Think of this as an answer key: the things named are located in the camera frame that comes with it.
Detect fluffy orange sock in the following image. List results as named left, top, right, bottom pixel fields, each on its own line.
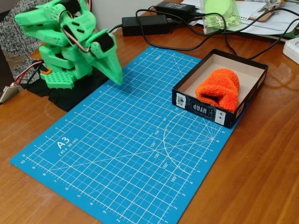
left=195, top=68, right=240, bottom=113

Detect black cardboard box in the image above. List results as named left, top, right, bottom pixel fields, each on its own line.
left=171, top=48, right=269, bottom=130

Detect white plastic object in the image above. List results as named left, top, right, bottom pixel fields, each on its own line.
left=282, top=38, right=299, bottom=61

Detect large black power adapter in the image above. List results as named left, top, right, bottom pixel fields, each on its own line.
left=121, top=14, right=174, bottom=37

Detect black cloth pad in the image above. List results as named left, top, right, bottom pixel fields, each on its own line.
left=26, top=69, right=109, bottom=112

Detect slim black power adapter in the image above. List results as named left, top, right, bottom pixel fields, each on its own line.
left=155, top=0, right=196, bottom=16

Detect blue A3 cutting mat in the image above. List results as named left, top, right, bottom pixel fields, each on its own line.
left=9, top=45, right=235, bottom=224

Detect grey speckled fabric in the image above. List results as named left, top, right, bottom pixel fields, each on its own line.
left=0, top=0, right=45, bottom=81

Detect small controller board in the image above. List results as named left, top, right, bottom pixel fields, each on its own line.
left=0, top=84, right=21, bottom=104

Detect clear green plastic bag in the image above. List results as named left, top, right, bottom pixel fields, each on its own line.
left=201, top=0, right=242, bottom=35

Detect white paper sheets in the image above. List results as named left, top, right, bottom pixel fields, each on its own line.
left=181, top=0, right=299, bottom=36

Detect brown clipboard with metal clip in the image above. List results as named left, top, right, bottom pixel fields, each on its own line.
left=247, top=1, right=285, bottom=22

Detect thin black power cable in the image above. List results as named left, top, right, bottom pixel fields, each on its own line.
left=108, top=23, right=124, bottom=35

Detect long black looped cable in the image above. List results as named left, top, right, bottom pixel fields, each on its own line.
left=135, top=8, right=299, bottom=51

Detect red and black wire bundle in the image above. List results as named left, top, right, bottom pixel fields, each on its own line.
left=11, top=59, right=45, bottom=87

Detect black mains cable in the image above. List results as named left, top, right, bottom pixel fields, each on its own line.
left=167, top=10, right=299, bottom=60

